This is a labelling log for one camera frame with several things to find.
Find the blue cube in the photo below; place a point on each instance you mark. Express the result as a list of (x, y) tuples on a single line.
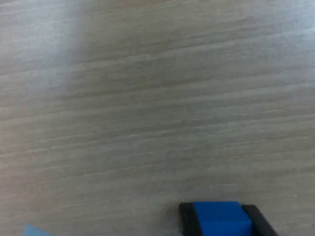
[(219, 218)]

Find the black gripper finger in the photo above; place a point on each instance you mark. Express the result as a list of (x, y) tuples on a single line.
[(261, 223), (189, 221)]

